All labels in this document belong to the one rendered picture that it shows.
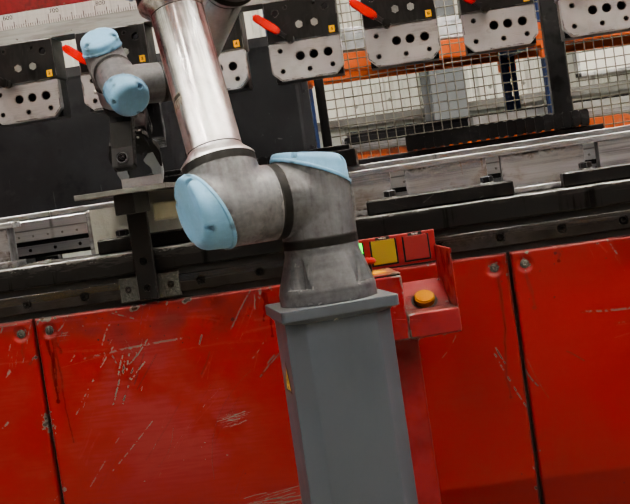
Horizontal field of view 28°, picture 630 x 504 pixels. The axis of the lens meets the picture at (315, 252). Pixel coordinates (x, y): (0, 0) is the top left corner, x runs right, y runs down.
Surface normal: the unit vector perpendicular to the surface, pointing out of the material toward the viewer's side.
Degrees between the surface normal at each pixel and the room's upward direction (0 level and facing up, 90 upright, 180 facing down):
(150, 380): 90
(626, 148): 90
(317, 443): 90
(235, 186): 69
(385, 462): 90
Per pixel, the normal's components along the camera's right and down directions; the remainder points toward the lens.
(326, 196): 0.40, -0.01
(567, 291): -0.07, 0.07
